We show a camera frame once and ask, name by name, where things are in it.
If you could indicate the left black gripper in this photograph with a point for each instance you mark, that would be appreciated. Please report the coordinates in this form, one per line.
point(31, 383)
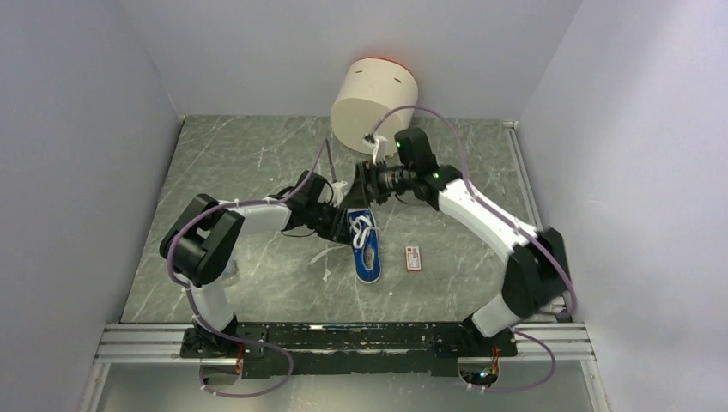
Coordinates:
point(337, 230)

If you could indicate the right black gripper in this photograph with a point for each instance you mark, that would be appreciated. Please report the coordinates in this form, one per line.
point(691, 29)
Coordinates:
point(371, 177)

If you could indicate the white shoelace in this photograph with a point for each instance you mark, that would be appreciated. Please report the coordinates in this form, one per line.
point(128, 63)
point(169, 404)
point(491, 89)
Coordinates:
point(363, 235)

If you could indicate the blue canvas sneaker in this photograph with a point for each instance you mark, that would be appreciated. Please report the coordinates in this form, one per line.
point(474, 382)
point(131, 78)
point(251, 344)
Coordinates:
point(367, 274)

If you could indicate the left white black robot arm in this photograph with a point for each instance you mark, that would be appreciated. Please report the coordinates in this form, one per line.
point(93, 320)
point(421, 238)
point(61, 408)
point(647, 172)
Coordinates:
point(200, 243)

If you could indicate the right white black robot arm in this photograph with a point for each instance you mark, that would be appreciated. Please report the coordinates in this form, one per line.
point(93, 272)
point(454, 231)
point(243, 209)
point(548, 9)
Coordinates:
point(536, 265)

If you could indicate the small red white box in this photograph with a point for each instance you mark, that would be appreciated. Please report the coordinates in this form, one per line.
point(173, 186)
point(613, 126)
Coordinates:
point(413, 259)

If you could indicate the cream cylindrical container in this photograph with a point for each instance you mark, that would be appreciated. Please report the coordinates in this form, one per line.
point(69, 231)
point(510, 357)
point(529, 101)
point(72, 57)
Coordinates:
point(373, 90)

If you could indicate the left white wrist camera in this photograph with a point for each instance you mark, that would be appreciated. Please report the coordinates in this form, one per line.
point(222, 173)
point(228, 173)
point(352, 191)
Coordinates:
point(338, 191)

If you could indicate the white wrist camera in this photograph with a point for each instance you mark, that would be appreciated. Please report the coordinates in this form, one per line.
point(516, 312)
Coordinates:
point(378, 144)
point(338, 191)

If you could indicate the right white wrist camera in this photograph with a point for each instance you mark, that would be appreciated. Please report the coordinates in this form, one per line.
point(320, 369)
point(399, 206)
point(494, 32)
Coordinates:
point(378, 144)

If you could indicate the aluminium frame rail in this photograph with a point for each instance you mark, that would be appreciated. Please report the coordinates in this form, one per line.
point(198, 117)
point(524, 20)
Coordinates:
point(302, 278)

